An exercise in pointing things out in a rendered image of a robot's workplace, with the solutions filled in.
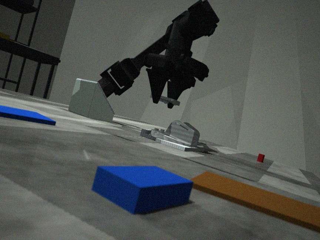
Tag orange flat bar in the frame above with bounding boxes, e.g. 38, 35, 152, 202
190, 171, 320, 233

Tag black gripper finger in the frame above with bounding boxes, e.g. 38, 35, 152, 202
167, 81, 191, 109
146, 68, 174, 104

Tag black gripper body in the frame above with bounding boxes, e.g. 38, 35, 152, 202
142, 39, 196, 87

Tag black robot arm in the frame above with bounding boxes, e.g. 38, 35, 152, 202
98, 0, 220, 98

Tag small red block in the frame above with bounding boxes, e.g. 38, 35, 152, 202
257, 153, 265, 162

